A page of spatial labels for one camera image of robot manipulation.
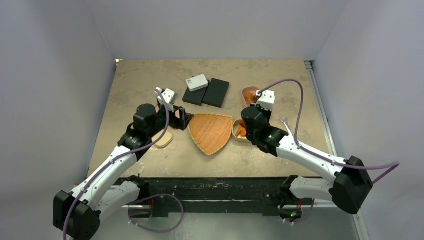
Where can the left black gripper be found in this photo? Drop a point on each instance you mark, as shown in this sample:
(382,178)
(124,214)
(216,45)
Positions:
(177,123)

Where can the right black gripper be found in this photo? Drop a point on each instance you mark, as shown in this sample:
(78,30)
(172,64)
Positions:
(268,112)

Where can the red sausage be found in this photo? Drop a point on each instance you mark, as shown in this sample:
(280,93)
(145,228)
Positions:
(242,124)

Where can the beige lunch box lid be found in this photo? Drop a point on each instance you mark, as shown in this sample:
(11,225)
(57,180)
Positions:
(162,139)

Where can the beige lunch box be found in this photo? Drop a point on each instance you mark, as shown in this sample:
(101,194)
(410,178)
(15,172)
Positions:
(235,127)

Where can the fried chicken piece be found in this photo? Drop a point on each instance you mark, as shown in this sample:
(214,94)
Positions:
(250,97)

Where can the woven bamboo basket tray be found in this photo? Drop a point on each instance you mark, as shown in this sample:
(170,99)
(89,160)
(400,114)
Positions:
(210,131)

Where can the pink lunch box lid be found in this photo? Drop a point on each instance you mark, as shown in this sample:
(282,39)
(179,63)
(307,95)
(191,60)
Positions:
(177,113)

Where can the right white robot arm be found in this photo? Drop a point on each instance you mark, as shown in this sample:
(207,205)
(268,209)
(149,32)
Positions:
(345,182)

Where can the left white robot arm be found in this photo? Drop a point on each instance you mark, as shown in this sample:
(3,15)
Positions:
(79,213)

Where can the left black box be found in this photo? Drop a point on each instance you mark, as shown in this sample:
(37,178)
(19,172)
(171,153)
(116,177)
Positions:
(195,97)

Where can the black box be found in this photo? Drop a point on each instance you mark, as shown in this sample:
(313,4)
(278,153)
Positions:
(216,93)
(195,97)

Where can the pink lunch box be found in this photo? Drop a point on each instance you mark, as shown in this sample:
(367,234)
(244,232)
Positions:
(252,89)

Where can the right black box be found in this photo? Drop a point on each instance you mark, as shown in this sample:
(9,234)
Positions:
(216,93)

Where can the white small device box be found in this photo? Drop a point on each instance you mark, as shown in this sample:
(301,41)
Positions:
(196,83)

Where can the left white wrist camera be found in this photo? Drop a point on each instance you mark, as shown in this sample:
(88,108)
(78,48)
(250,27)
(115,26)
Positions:
(166,97)

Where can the right aluminium rail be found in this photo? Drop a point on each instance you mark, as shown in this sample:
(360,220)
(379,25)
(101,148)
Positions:
(323,116)

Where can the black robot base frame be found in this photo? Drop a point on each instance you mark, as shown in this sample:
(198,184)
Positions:
(216,195)

